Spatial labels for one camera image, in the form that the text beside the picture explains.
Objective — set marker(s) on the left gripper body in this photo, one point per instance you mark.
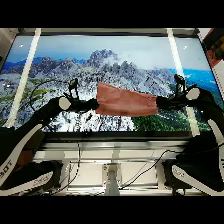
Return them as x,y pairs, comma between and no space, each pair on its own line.
85,105

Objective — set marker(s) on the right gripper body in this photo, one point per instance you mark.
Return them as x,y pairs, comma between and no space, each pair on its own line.
165,101

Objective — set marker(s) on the pinkish beige pants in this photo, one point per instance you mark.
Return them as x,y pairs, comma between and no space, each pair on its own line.
126,101

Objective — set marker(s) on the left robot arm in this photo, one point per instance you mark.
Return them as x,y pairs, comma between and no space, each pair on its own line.
20,140

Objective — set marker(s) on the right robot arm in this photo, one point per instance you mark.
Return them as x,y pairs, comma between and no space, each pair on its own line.
206,140

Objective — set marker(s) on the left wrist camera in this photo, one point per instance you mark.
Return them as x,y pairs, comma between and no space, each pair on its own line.
74,87

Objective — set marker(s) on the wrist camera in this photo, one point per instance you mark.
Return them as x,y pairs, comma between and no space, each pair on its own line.
180,83
74,87

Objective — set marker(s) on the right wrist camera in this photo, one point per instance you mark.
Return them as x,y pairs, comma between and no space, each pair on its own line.
180,83

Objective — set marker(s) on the silver frame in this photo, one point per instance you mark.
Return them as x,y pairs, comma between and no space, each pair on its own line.
133,146

